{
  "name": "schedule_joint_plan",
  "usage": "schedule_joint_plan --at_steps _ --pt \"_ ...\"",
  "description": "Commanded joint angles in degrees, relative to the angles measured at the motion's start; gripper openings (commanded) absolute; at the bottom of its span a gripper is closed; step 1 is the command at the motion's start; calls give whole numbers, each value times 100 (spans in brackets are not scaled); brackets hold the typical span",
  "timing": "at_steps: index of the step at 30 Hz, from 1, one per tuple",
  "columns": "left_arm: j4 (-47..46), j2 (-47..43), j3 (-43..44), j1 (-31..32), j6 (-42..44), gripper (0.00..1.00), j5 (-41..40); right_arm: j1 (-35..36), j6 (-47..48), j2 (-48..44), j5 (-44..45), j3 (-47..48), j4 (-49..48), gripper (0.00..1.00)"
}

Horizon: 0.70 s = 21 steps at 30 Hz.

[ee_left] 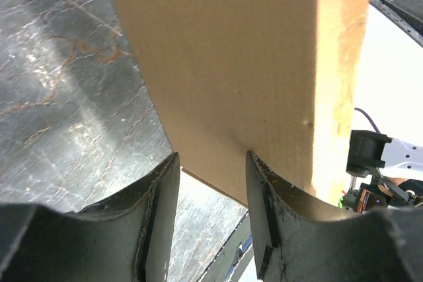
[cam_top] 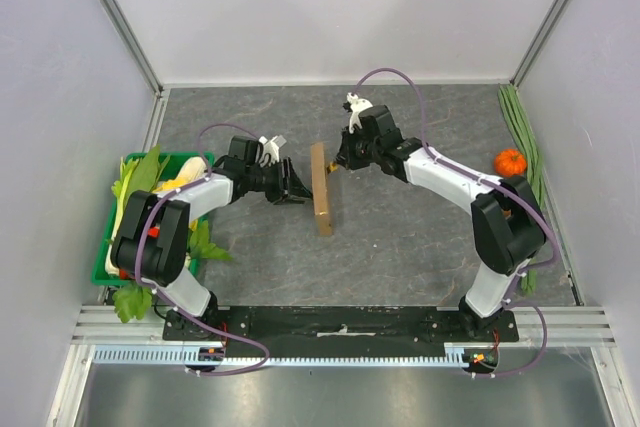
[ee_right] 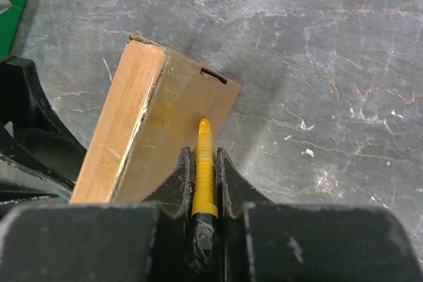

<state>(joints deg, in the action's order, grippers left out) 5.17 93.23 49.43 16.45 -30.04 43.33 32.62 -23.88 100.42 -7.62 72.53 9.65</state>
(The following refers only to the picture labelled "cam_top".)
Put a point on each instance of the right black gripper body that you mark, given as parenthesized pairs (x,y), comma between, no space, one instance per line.
(347,150)

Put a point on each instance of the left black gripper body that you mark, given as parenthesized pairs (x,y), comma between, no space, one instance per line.
(270,180)

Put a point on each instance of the brown cardboard box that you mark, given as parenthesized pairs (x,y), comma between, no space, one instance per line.
(320,190)

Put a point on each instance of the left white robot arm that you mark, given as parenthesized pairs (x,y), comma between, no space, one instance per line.
(151,243)

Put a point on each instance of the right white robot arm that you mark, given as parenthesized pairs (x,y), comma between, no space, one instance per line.
(506,219)

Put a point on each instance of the yellow toy napa cabbage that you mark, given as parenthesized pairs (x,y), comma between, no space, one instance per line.
(193,169)

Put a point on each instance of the orange toy pumpkin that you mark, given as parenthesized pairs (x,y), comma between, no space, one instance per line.
(510,162)

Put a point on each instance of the green leafy vegetable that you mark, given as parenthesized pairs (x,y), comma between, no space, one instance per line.
(141,174)

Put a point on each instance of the green long beans bundle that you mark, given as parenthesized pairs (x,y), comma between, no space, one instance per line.
(524,139)

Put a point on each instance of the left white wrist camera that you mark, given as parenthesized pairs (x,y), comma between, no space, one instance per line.
(270,150)

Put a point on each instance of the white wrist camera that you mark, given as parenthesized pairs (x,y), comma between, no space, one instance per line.
(270,150)
(355,105)

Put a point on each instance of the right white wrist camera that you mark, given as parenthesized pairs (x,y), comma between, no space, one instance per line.
(355,105)

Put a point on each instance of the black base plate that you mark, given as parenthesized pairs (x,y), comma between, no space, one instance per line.
(361,330)

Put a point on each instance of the grey slotted cable duct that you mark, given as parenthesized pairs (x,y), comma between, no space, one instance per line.
(205,356)

